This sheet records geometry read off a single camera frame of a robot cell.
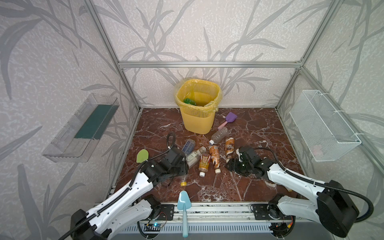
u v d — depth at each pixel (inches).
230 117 45.2
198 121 36.9
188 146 36.5
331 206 15.8
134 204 22.7
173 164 22.1
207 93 39.5
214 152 35.1
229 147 36.7
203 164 33.3
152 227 28.3
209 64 37.8
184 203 30.2
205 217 28.8
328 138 24.5
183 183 28.4
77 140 24.8
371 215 16.1
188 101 38.8
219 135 39.0
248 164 25.3
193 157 34.1
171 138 40.3
